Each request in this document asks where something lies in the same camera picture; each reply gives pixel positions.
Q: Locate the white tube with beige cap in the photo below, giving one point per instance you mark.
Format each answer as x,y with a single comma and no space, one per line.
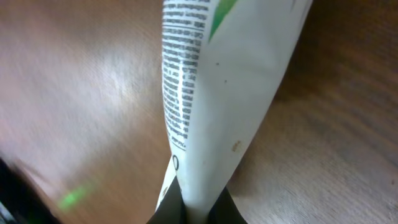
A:
222,63

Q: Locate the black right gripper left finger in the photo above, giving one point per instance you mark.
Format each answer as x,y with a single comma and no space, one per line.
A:
172,209

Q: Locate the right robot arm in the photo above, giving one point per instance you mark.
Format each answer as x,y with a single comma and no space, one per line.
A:
20,203

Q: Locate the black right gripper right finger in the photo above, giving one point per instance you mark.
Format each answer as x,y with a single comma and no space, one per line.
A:
225,211

